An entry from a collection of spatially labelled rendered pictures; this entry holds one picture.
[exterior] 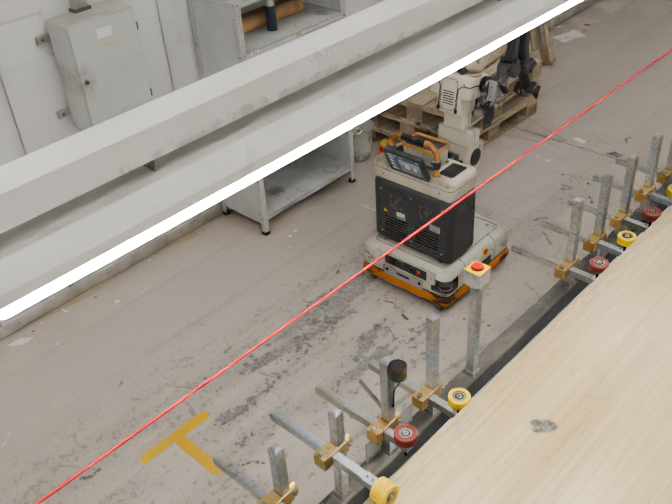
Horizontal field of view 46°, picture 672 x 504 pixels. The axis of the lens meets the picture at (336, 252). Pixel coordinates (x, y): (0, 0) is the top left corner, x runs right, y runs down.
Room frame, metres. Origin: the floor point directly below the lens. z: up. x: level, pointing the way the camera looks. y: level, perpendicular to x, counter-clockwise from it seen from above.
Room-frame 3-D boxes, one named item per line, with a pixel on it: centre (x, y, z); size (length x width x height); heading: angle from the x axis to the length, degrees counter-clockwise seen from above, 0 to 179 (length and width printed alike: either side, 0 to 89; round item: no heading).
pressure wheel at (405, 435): (1.79, -0.19, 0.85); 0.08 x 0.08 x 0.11
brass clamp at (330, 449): (1.70, 0.06, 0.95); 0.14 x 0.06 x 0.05; 135
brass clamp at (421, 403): (2.05, -0.30, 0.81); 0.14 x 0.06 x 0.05; 135
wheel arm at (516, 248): (2.77, -0.97, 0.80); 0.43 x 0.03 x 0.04; 45
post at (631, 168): (3.12, -1.39, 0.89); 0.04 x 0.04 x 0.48; 45
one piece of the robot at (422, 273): (3.61, -0.39, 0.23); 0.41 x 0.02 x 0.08; 46
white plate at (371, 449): (1.93, -0.14, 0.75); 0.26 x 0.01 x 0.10; 135
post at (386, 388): (1.89, -0.14, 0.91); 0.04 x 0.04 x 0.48; 45
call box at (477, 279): (2.25, -0.50, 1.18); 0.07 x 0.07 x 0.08; 45
